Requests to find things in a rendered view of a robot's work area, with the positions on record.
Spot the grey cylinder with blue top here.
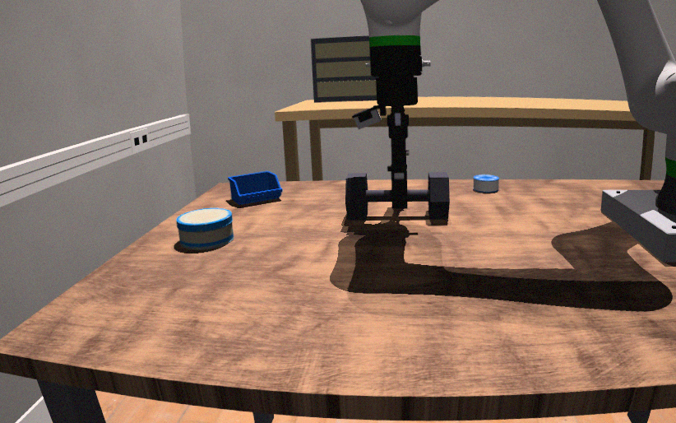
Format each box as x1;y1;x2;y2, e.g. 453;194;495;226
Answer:
474;174;499;193

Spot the round blue and grey tin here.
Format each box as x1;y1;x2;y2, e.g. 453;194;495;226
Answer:
176;208;234;250

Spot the grey hexagonal dumbbell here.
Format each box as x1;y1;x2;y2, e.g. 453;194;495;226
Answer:
345;172;450;221

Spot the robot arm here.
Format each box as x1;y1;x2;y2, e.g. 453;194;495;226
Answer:
352;0;676;216

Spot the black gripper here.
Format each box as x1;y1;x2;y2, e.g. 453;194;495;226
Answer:
376;77;418;209

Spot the blue stack bin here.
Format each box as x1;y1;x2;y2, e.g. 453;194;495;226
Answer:
228;171;283;205

